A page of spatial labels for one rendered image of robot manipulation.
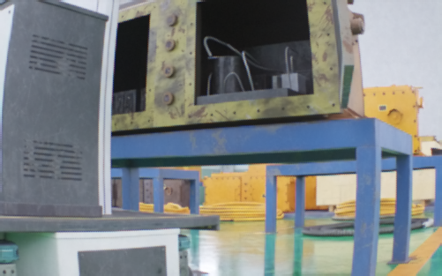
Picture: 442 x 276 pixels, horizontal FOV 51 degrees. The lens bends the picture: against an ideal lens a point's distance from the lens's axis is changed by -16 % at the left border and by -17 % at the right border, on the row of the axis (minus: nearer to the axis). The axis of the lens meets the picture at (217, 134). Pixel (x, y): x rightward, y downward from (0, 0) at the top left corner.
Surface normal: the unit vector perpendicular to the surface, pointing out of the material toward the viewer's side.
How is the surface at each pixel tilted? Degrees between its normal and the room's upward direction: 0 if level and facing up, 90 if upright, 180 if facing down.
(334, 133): 90
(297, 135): 90
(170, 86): 90
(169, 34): 90
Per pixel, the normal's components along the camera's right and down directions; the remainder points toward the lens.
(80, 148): 0.85, -0.05
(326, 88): -0.54, -0.08
